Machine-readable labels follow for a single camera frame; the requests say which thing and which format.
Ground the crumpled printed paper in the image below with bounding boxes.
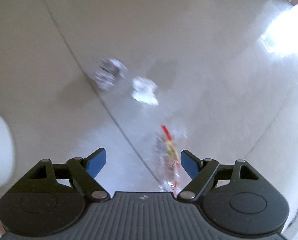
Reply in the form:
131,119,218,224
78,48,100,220
92,57,128,91

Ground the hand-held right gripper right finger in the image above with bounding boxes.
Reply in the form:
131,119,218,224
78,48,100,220
176,149,268,201

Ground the white bin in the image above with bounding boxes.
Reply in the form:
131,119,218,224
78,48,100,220
0,110,16,193

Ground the clear red-printed plastic wrapper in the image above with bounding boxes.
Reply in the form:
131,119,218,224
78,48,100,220
151,124,190,197

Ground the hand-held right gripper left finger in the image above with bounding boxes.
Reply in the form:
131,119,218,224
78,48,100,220
15,148,110,202

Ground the crumpled white tissue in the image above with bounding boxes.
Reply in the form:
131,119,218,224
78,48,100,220
131,76,160,106

